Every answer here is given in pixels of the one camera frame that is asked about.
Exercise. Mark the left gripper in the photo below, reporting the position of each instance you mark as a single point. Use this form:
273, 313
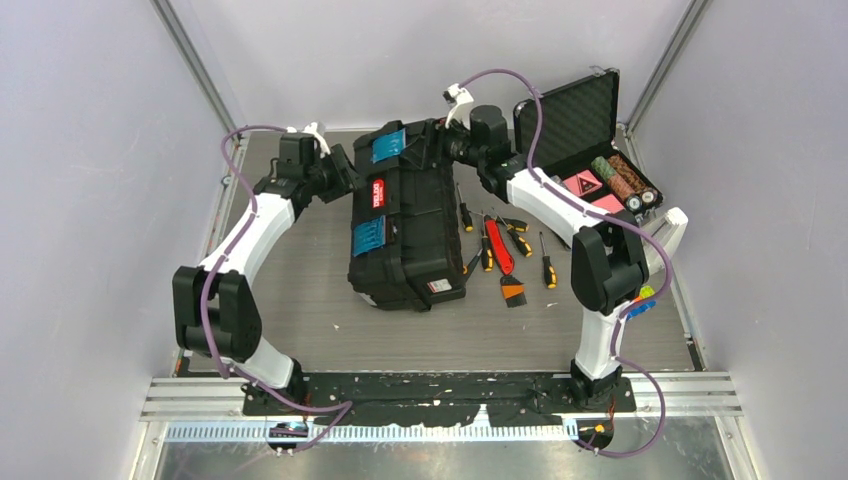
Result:
348, 178

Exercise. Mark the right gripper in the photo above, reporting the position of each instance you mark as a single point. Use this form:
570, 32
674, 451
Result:
429, 146

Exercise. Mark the black plastic toolbox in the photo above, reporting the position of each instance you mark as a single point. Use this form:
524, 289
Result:
405, 239

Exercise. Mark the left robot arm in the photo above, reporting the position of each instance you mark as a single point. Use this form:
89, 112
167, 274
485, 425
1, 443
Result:
216, 314

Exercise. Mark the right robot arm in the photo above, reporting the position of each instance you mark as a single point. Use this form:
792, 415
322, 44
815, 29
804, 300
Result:
608, 262

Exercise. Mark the screwdriver top middle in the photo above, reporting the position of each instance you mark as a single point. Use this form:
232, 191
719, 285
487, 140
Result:
465, 214

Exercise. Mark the short stubby screwdriver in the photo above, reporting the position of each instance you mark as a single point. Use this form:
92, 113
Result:
515, 224

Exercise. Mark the screwdriver left of knife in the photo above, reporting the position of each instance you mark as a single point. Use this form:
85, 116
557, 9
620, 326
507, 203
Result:
486, 256

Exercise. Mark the screwdriver of knife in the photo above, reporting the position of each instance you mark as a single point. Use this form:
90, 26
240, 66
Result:
517, 239
486, 256

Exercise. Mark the screwdriver right of knife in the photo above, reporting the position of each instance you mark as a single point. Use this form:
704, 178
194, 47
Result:
517, 239

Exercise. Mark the black poker chip case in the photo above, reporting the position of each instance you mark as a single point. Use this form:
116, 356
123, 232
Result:
576, 145

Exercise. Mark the orange black brush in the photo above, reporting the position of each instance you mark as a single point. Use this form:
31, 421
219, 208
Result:
513, 291

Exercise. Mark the screwdriver far right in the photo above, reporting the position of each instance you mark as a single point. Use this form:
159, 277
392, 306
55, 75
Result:
549, 272

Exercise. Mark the white stand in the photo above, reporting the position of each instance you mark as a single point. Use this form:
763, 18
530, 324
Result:
668, 231

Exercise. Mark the colourful small object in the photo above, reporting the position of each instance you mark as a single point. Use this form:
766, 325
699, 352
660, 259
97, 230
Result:
646, 300

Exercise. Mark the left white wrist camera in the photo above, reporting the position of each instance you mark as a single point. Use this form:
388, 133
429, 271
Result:
316, 129

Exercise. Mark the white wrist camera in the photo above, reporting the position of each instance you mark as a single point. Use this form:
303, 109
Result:
316, 129
461, 103

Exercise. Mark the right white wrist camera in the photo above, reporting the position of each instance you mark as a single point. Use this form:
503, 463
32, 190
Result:
461, 103

